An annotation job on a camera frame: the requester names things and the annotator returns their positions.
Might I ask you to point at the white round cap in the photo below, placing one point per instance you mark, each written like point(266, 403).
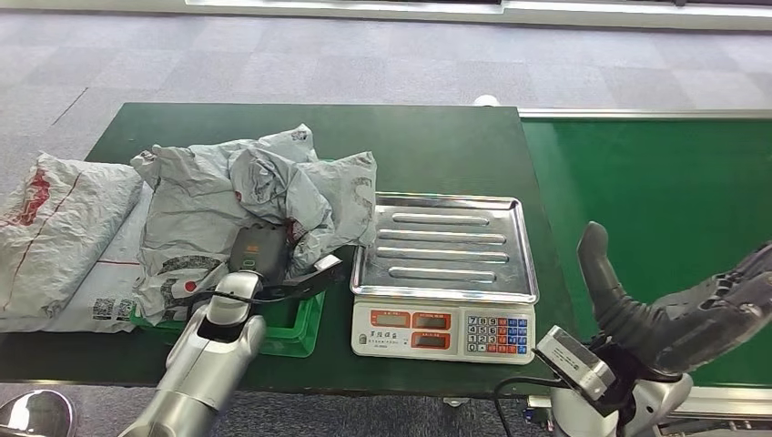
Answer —
point(486, 100)

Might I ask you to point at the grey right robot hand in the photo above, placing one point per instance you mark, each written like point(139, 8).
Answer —
point(681, 332)

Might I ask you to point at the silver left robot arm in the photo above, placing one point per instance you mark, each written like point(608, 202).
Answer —
point(205, 362)

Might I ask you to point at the pale grey parcel bag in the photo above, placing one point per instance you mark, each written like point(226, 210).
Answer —
point(181, 169)

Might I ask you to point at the steel scale tray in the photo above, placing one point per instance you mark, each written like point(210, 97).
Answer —
point(446, 247)

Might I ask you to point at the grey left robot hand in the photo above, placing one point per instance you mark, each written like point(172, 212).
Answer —
point(259, 253)

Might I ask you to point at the flat white parcel with QR code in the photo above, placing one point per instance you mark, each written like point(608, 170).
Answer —
point(114, 283)

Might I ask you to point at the shiny chrome dome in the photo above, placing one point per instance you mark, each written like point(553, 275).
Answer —
point(33, 416)

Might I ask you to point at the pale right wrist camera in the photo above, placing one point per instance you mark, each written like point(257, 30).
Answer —
point(573, 362)

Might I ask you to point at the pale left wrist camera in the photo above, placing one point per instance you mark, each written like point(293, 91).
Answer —
point(323, 271)

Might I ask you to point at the white parcel with red print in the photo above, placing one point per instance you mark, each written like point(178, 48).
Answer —
point(60, 229)

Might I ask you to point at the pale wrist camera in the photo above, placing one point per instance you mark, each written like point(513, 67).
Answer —
point(323, 271)
point(573, 362)

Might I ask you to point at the green plastic crate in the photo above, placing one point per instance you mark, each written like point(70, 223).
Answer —
point(295, 332)

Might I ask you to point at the metal table leg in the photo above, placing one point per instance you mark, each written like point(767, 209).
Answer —
point(456, 400)

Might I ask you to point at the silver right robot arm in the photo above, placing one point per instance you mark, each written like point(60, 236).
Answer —
point(657, 404)

